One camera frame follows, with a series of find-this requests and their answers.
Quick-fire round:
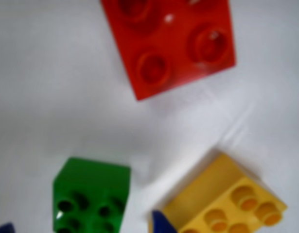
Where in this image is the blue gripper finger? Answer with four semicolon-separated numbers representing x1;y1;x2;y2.
151;209;179;233
0;221;17;233

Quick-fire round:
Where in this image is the green 2x2 block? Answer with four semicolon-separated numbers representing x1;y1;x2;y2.
52;157;131;233

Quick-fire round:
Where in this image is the yellow 2x4 block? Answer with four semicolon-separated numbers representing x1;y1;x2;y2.
160;151;288;233

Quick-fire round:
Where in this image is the red 2x2 block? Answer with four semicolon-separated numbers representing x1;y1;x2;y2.
100;0;237;101

